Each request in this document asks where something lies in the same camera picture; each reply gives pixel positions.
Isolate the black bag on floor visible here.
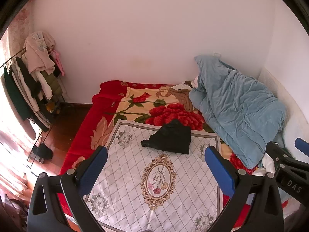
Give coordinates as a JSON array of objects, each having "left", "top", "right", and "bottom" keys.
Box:
[{"left": 31, "top": 143, "right": 53, "bottom": 160}]

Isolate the red floral blanket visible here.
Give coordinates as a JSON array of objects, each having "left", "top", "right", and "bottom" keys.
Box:
[{"left": 56, "top": 79, "right": 289, "bottom": 229}]

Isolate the light blue duvet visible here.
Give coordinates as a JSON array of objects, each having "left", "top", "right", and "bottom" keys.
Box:
[{"left": 189, "top": 55, "right": 286, "bottom": 169}]

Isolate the white diamond-pattern scarf cloth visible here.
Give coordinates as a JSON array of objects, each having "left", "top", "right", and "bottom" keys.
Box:
[{"left": 84, "top": 120, "right": 223, "bottom": 231}]

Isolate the pink garment on rack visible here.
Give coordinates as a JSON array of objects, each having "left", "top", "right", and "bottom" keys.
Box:
[{"left": 50, "top": 50, "right": 65, "bottom": 76}]

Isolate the black leather jacket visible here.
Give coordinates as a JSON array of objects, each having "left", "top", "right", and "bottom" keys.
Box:
[{"left": 141, "top": 119, "right": 191, "bottom": 154}]

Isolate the clothes rack with garments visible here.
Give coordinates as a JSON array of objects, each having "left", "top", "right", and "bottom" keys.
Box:
[{"left": 1, "top": 31, "right": 64, "bottom": 140}]

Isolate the white fluffy garment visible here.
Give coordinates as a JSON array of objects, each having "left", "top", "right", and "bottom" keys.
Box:
[{"left": 252, "top": 153, "right": 275, "bottom": 177}]

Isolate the white quilted headboard pillow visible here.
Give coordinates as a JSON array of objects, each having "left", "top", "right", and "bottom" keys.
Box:
[{"left": 256, "top": 67, "right": 309, "bottom": 221}]

